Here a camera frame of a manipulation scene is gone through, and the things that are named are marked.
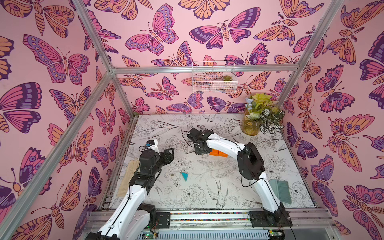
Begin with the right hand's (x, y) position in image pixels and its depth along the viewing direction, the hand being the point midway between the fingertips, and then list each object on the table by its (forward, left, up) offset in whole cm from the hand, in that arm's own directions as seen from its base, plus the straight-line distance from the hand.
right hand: (201, 149), depth 97 cm
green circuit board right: (-44, -36, -5) cm, 57 cm away
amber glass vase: (+15, -32, +6) cm, 36 cm away
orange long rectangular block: (-18, -9, +25) cm, 32 cm away
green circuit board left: (-46, +25, -4) cm, 53 cm away
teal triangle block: (-16, +10, -4) cm, 20 cm away
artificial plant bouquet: (+21, -37, +18) cm, 46 cm away
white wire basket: (+35, -7, +31) cm, 47 cm away
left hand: (-8, +17, +14) cm, 23 cm away
